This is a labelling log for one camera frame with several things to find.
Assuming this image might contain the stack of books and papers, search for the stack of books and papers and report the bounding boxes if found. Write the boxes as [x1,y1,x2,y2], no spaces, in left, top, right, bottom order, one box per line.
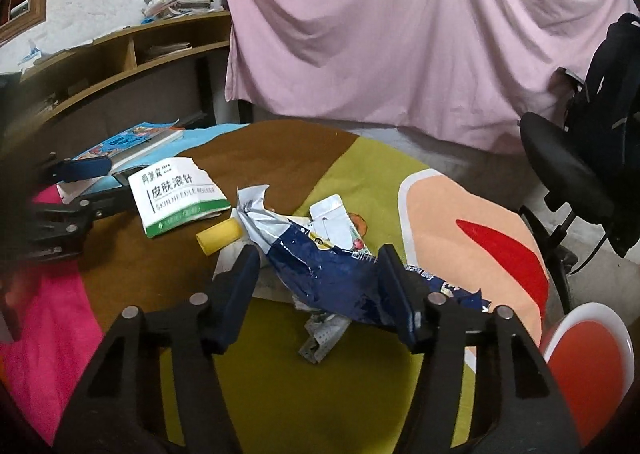
[142,0,223,24]

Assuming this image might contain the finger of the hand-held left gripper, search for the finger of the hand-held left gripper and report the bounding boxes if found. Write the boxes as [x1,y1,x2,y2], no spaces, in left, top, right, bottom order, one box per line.
[32,156,112,185]
[65,165,151,235]

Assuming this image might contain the white paper packet green label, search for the white paper packet green label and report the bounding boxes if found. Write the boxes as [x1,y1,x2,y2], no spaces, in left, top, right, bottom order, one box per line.
[128,157,232,238]

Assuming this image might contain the blue white tissue packet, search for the blue white tissue packet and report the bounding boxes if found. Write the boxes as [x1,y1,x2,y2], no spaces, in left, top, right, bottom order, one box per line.
[22,41,53,66]

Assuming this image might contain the yellow cylinder roll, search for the yellow cylinder roll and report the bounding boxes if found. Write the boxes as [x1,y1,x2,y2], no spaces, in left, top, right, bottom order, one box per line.
[195,219,244,256]

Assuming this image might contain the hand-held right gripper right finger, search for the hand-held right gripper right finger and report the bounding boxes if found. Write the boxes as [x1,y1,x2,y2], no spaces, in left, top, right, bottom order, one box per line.
[377,244,583,454]

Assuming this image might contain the red bin with white rim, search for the red bin with white rim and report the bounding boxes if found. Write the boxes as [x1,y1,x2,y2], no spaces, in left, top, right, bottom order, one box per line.
[542,302,633,427]

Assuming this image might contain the black office chair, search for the black office chair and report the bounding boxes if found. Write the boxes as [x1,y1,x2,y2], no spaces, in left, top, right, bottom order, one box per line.
[519,11,640,315]

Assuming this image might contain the blue foil snack bag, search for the blue foil snack bag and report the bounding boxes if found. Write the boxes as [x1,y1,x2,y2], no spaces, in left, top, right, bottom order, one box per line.
[235,185,493,335]

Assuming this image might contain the pink hanging sheet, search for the pink hanging sheet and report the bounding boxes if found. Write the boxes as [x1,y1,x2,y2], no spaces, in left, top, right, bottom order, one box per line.
[212,0,640,155]

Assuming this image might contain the dark blue backpack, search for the dark blue backpack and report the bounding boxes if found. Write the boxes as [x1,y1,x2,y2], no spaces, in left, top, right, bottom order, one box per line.
[565,14,640,257]

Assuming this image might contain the wooden shelf desk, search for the wooden shelf desk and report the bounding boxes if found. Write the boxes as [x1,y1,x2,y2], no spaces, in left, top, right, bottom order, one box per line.
[0,9,233,135]

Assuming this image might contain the papers in shelf compartment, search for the papers in shelf compartment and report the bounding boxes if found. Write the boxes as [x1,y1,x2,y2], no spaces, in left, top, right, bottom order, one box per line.
[137,41,193,61]

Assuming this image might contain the white blister card package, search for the white blister card package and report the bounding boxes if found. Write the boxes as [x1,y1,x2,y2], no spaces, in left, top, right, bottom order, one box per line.
[309,195,373,255]

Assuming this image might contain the grey crumpled wrapper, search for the grey crumpled wrapper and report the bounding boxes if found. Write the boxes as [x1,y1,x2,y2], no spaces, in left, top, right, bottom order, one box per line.
[298,314,351,365]

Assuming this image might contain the colourful printed blanket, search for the colourful printed blanket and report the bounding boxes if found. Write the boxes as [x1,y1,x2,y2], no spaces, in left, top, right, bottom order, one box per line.
[0,121,551,454]

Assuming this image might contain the blue children's picture book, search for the blue children's picture book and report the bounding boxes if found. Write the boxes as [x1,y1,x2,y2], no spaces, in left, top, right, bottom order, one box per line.
[72,120,185,170]

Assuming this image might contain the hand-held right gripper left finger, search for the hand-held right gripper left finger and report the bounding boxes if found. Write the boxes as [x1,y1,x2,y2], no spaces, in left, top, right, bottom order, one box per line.
[52,244,262,454]

